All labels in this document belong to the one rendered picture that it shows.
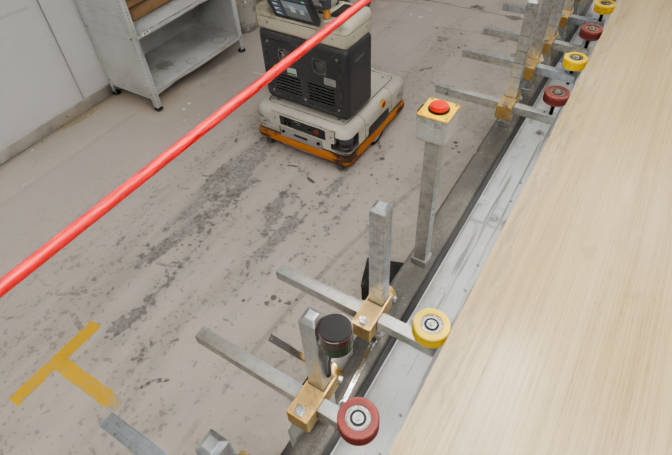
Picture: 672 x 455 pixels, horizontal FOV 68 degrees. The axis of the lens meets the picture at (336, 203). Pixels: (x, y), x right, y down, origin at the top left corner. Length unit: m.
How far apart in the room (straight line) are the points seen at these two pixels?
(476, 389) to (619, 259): 0.49
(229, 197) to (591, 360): 2.02
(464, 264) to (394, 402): 0.49
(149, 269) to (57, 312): 0.42
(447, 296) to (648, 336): 0.53
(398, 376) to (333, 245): 1.16
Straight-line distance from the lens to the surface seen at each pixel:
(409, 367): 1.38
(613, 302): 1.26
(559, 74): 2.08
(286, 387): 1.10
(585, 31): 2.25
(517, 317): 1.16
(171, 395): 2.15
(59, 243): 0.32
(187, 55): 3.80
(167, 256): 2.55
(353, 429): 1.01
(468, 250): 1.62
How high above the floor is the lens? 1.85
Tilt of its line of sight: 45 degrees down
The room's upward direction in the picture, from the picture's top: 4 degrees counter-clockwise
